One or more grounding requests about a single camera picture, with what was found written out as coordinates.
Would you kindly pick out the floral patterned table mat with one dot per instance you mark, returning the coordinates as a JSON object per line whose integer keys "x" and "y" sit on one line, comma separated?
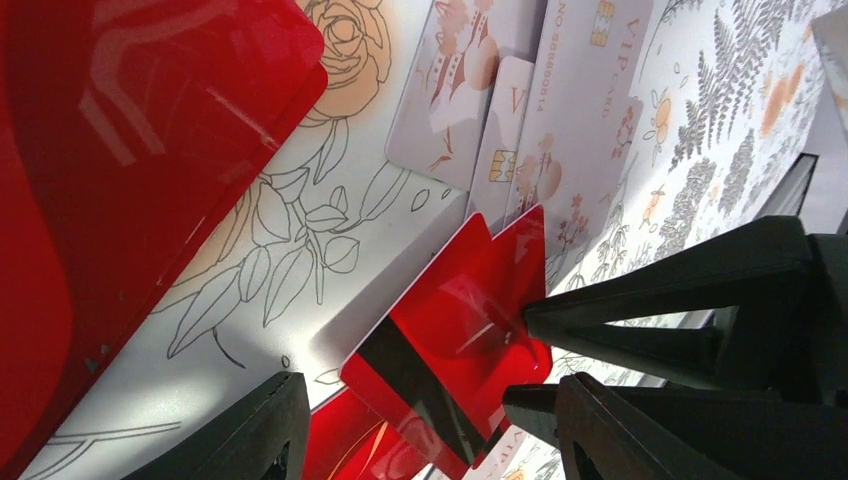
{"x": 332, "y": 231}

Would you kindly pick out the red chip card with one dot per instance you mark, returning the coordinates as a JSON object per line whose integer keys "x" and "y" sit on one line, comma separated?
{"x": 348, "y": 440}

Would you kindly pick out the white floral card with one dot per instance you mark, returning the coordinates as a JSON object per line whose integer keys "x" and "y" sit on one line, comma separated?
{"x": 523, "y": 104}

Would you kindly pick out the red card left pair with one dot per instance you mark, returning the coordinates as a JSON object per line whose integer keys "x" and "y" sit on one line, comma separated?
{"x": 129, "y": 129}

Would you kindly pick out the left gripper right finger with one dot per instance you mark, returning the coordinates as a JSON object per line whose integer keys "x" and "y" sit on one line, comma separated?
{"x": 617, "y": 433}

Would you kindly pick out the red card with stripe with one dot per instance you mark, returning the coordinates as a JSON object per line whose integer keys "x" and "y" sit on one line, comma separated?
{"x": 436, "y": 366}

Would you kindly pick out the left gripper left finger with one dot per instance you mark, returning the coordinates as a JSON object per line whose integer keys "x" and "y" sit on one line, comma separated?
{"x": 264, "y": 435}

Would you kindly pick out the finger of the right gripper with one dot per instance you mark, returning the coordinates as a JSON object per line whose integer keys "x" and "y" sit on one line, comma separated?
{"x": 762, "y": 437}
{"x": 713, "y": 316}

